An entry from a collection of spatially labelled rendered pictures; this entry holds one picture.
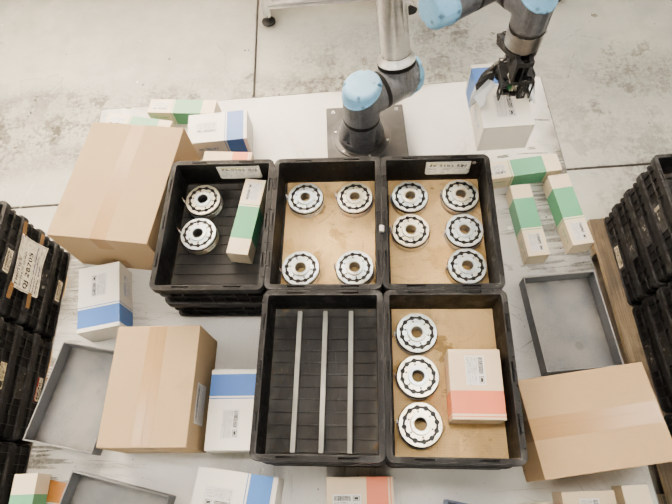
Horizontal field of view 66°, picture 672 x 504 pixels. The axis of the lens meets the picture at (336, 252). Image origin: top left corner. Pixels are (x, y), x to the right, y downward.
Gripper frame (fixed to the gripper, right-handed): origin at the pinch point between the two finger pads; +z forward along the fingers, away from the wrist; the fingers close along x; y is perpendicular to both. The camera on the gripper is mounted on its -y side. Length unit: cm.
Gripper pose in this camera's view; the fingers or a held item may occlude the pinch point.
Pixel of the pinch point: (499, 101)
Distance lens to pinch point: 139.0
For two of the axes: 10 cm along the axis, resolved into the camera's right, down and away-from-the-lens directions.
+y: 0.4, 9.0, -4.2
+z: 0.7, 4.2, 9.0
